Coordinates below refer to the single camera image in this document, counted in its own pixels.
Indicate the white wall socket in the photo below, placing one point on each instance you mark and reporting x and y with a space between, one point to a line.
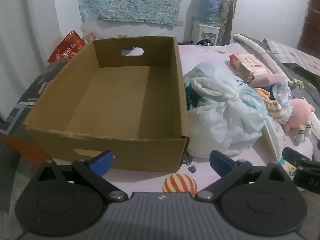
181 23

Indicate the brown cardboard box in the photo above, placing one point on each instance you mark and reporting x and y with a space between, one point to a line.
112 100

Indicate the brown wooden wardrobe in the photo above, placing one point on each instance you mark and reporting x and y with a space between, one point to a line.
312 17

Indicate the pink wet wipes pack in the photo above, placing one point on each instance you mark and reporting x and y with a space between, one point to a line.
250 61

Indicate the blue white plastic package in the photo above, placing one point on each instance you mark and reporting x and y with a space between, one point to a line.
283 96

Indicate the orange white striped ball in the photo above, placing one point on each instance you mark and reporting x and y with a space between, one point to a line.
178 182

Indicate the teal patterned wall cloth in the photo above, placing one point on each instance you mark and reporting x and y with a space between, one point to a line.
135 0

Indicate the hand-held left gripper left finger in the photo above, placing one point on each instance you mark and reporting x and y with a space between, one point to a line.
102 163

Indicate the white plastic bag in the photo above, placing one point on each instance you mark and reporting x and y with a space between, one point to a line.
225 120

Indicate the metal kettle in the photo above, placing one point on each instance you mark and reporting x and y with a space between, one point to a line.
204 42

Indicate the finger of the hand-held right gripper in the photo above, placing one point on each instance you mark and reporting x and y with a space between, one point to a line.
296 157

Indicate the green scrunchie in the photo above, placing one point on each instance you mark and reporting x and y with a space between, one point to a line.
296 83

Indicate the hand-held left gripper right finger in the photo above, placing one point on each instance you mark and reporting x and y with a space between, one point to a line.
220 163

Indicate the pink tissue pack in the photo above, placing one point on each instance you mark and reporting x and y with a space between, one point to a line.
268 80

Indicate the orange striped sock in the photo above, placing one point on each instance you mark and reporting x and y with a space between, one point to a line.
273 107

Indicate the small blue oval object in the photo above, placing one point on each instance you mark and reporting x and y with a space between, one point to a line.
191 168

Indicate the yellow printed packet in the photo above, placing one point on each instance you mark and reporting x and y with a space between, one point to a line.
288 170

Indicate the red snack bag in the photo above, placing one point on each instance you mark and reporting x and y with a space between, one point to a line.
67 47

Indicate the pink plush toy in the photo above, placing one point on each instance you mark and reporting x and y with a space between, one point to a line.
300 115

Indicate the white ribbed blanket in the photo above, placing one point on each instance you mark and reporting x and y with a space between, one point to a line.
260 52

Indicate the grey blanket with yellow stars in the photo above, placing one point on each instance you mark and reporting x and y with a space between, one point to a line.
307 90

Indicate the white water dispenser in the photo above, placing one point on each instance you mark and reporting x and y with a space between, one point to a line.
203 32

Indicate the blue water bottle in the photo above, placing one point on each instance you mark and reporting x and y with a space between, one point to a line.
210 7

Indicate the black printed carton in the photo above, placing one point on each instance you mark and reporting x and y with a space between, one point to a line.
25 97

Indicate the patterned flat board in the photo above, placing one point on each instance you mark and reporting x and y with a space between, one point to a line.
228 20

